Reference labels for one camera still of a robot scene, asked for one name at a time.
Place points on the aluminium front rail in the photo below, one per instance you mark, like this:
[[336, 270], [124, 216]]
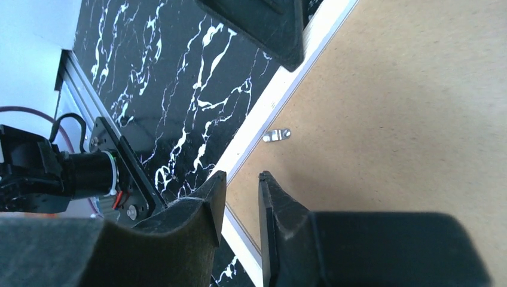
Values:
[[78, 95]]

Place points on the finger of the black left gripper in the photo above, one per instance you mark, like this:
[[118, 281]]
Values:
[[276, 27]]

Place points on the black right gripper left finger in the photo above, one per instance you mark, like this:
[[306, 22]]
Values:
[[174, 247]]

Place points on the brown cardboard backing board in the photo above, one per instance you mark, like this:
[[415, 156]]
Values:
[[405, 109]]

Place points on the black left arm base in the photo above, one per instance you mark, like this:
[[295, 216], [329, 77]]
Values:
[[135, 198]]

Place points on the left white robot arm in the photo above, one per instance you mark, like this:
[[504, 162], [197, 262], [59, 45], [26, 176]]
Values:
[[37, 177]]

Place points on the light wooden picture frame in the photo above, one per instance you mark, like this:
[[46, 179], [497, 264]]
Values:
[[238, 263]]

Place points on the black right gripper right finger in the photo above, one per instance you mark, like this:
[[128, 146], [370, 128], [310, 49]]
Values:
[[301, 247]]

